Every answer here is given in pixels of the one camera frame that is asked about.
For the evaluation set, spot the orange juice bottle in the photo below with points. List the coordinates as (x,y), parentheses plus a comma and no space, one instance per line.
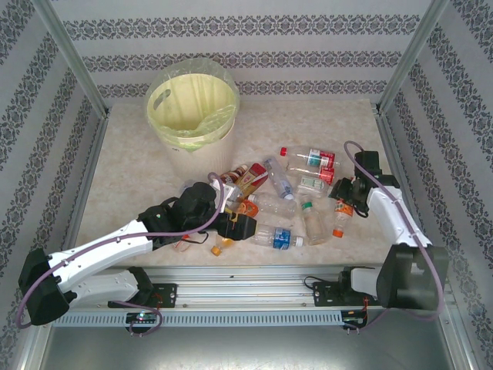
(221,246)

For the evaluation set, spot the clear bottle orange label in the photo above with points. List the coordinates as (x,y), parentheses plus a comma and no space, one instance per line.
(342,219)

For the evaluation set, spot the clear bottle green white label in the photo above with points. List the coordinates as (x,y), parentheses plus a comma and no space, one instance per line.
(312,183)

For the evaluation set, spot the clear bottle green neck band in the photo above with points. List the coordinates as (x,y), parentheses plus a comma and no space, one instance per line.
(314,225)

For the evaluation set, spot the plain clear plastic bottle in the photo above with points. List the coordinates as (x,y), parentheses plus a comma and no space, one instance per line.
(275,206)

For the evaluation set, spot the small red white bottle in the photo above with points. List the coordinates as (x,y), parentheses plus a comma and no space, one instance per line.
(181,244)

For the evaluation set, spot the clear bottle red white label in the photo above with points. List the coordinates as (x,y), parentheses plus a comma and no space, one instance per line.
(308,156)

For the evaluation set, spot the red yellow label tea bottle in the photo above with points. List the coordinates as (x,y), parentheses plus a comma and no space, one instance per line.
(254,175)

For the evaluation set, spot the brown striped label bottle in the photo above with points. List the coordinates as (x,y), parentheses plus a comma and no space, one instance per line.
(237,173)

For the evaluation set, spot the clear bottle pale blue label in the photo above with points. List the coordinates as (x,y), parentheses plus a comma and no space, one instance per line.
(279,179)

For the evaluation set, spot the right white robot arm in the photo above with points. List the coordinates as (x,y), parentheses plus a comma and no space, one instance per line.
(389,212)

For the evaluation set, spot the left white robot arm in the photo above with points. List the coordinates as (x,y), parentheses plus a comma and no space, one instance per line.
(100,246)

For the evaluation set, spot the cream plastic bin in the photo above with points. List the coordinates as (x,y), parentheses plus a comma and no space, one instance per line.
(208,162)

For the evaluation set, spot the steel bottom panel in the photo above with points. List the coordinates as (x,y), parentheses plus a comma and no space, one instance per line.
(246,350)

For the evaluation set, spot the small controller board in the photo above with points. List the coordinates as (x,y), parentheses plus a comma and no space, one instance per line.
(142,317)
(354,321)

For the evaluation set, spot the aluminium side rail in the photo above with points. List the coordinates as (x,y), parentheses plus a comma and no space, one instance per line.
(393,154)
(82,192)

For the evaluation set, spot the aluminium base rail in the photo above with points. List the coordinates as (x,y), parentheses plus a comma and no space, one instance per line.
(246,289)

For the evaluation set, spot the aluminium frame post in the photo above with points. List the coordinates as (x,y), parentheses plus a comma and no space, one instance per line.
(410,58)
(73,58)

